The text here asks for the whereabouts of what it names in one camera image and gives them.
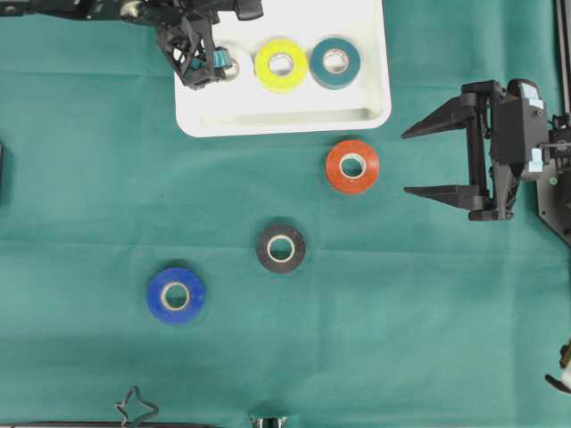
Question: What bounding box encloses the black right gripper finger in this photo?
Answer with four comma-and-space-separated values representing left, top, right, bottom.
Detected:
401, 95, 476, 139
403, 185, 486, 211

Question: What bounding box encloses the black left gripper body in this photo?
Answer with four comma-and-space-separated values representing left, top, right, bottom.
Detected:
120, 1, 236, 27

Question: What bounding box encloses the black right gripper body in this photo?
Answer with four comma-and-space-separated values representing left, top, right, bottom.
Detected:
460, 79, 535, 221

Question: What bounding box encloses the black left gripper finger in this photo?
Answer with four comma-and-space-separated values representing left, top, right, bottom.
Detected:
157, 15, 230, 87

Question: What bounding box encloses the white tape roll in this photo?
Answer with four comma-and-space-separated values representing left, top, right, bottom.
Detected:
215, 42, 254, 84

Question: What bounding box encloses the yellow tape roll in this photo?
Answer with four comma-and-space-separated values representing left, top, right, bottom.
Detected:
254, 38, 309, 93

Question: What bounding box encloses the green tape roll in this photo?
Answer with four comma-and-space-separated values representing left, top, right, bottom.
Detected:
310, 37, 360, 90

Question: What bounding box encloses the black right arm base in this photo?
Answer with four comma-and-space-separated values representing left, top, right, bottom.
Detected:
536, 160, 570, 245

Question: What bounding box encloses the white plastic case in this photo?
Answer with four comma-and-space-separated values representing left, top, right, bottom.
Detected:
174, 1, 392, 137

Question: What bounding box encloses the red tape roll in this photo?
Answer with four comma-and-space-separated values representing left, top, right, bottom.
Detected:
325, 140, 380, 194

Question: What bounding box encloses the black tape roll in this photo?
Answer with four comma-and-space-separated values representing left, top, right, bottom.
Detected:
256, 224, 305, 274

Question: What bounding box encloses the blue tape roll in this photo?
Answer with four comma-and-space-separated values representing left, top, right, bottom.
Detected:
146, 267, 206, 325

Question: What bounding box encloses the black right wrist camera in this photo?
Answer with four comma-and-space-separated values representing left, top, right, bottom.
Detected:
491, 78, 548, 181

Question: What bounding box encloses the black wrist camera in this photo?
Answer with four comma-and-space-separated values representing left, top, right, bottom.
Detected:
233, 0, 263, 21
491, 78, 548, 181

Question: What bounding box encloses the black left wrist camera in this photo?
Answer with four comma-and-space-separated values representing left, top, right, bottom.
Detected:
233, 0, 263, 21

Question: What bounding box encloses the black aluminium frame rail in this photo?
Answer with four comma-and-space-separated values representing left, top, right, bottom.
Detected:
554, 0, 570, 113

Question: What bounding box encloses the black star-shaped cable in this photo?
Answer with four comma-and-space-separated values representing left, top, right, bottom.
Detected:
114, 385, 160, 424

